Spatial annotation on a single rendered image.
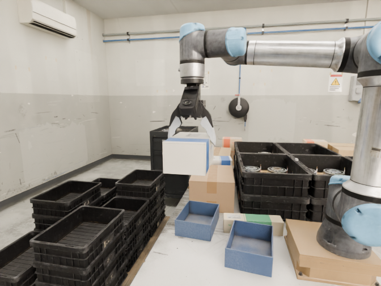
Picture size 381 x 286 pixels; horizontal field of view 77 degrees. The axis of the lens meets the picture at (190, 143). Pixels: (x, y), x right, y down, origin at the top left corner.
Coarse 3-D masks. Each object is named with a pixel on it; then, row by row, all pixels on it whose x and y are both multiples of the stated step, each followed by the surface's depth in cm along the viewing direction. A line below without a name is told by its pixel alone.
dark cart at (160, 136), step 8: (160, 128) 300; (184, 128) 318; (192, 128) 316; (152, 136) 267; (160, 136) 265; (152, 144) 268; (160, 144) 268; (152, 152) 270; (160, 152) 268; (152, 160) 272; (160, 160) 271; (152, 168) 273; (160, 168) 273; (168, 176) 273; (176, 176) 271; (184, 176) 269; (168, 184) 275; (176, 184) 273; (184, 184) 271; (168, 192) 277; (176, 192) 275; (184, 192) 273
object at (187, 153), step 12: (180, 132) 83; (192, 132) 83; (168, 144) 65; (180, 144) 64; (192, 144) 64; (204, 144) 63; (168, 156) 66; (180, 156) 65; (192, 156) 64; (204, 156) 64; (168, 168) 66; (180, 168) 66; (192, 168) 65; (204, 168) 64
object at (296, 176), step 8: (240, 160) 127; (240, 168) 115; (304, 168) 112; (248, 176) 106; (256, 176) 105; (264, 176) 105; (272, 176) 104; (280, 176) 104; (288, 176) 103; (296, 176) 103; (304, 176) 103
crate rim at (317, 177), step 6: (312, 156) 138; (318, 156) 137; (324, 156) 137; (330, 156) 137; (336, 156) 136; (342, 156) 136; (300, 162) 122; (306, 168) 112; (312, 174) 104; (318, 174) 103; (318, 180) 102; (324, 180) 102
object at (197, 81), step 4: (180, 80) 72; (184, 80) 70; (188, 80) 70; (192, 80) 69; (196, 80) 70; (200, 80) 70; (184, 84) 75; (188, 84) 72; (192, 84) 72; (196, 84) 72; (200, 84) 75; (200, 88) 77; (200, 92) 78; (200, 96) 78; (200, 100) 71; (204, 100) 75; (200, 104) 71; (204, 104) 75; (200, 108) 71; (196, 112) 71; (200, 112) 71; (184, 116) 72; (188, 116) 72; (192, 116) 72; (196, 116) 71; (200, 116) 75
